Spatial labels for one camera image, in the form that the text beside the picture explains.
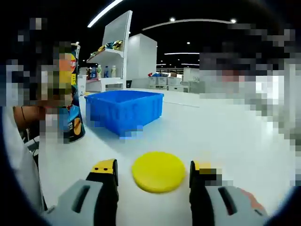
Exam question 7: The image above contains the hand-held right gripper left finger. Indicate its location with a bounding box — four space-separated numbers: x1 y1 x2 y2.
44 159 119 226

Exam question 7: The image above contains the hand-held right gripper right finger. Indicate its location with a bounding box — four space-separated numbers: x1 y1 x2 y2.
189 160 270 226

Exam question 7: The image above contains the yellow chip container lid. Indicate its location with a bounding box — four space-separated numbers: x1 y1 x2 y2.
131 151 187 194

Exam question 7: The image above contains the dark printed chip container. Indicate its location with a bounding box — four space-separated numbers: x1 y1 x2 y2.
68 43 86 144

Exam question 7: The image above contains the blue plastic box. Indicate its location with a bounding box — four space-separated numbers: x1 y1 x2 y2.
84 90 165 137

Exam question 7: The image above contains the person's right hand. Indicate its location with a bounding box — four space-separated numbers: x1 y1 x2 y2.
241 188 268 212

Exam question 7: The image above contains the white table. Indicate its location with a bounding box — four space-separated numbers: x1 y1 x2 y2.
39 88 297 226

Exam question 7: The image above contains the person in white shirt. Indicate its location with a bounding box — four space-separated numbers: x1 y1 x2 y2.
2 107 47 212

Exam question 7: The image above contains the white pillar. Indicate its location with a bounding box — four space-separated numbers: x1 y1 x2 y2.
127 33 158 82

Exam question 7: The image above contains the pile of snack packets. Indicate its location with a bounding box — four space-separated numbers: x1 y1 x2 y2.
90 40 123 55

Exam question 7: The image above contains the white display shelf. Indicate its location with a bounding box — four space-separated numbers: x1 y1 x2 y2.
85 10 133 93

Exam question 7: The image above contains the ceiling light strip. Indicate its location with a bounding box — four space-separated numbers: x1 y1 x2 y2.
87 0 124 28

